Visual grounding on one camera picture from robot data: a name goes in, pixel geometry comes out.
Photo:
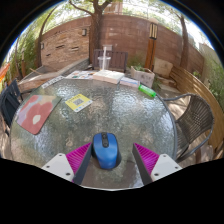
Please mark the red floral mouse pad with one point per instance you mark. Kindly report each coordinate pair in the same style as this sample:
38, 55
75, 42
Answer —
35, 113

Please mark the orange fabric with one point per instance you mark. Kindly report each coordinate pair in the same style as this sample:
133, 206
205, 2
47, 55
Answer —
4, 71

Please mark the white license plate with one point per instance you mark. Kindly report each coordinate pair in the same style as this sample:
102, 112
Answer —
52, 82

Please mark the slender tree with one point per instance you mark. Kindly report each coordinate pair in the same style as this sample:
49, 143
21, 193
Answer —
184, 43

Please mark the pale woven basket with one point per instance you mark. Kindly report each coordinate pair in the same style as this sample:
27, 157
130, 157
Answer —
143, 77

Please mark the yellow square card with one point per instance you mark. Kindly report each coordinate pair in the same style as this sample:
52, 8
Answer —
78, 102

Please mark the large forked tree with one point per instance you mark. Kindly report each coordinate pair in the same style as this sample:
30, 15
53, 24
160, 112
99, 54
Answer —
95, 36

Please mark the thick white book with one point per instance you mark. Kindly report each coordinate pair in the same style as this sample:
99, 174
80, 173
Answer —
108, 76

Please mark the blue and black computer mouse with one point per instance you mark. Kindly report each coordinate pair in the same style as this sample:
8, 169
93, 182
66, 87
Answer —
106, 153

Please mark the clear plastic cup with straw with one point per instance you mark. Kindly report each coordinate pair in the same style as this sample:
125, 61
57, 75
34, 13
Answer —
104, 63

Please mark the small green bottle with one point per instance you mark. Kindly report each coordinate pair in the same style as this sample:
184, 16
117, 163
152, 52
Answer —
147, 91

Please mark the stone raised basin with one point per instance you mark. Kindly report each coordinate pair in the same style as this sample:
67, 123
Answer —
50, 71

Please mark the small white blue booklet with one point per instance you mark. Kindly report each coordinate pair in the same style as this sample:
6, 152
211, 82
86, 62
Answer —
129, 82

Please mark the small wall lantern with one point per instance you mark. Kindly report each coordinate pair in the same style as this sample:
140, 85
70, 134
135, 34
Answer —
42, 46

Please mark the curved wooden slat bench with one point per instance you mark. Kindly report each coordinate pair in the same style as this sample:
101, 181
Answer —
203, 96

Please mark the white wall box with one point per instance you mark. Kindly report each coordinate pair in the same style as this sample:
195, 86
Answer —
108, 47

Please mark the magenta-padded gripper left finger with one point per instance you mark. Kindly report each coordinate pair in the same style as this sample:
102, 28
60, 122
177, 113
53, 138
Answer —
57, 165

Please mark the large wall lantern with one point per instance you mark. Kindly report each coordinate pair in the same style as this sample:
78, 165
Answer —
84, 32

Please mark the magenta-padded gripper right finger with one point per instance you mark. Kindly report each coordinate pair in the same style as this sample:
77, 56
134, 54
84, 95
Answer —
165, 165

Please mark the dark wooden slatted chair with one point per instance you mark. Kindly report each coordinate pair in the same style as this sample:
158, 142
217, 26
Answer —
118, 60

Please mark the black slatted patio chair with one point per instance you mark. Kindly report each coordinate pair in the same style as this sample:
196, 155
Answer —
9, 103

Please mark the wooden garden lamp post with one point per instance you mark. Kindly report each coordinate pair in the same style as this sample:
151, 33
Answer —
150, 50

